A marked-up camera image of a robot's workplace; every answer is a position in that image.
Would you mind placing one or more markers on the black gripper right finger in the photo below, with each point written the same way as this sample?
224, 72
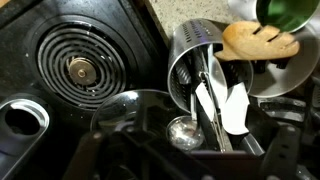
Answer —
280, 153

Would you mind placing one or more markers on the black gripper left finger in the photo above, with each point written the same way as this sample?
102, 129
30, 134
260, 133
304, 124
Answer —
83, 156

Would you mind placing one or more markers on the wooden slotted spatula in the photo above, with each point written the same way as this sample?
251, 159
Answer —
256, 41

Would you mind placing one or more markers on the steel ladle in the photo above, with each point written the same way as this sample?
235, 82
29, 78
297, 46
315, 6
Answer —
185, 133

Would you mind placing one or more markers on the black electric stove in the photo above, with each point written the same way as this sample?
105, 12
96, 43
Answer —
20, 40

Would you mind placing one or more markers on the perforated steel utensil holder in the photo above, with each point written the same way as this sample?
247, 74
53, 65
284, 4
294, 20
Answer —
186, 56

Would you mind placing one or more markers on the white bowl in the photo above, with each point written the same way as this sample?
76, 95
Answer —
283, 80

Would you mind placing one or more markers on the steel tongs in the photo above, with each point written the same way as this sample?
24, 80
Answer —
215, 130

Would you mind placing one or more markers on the white mug green inside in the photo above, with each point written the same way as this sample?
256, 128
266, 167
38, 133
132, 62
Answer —
286, 13

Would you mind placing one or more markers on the dark bowl contents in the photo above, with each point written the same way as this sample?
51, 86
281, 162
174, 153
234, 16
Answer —
266, 66

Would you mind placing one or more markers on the white plastic utensil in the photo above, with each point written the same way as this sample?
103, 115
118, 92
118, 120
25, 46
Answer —
204, 100

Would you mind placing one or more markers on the coil stove burner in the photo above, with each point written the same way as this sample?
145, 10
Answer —
81, 65

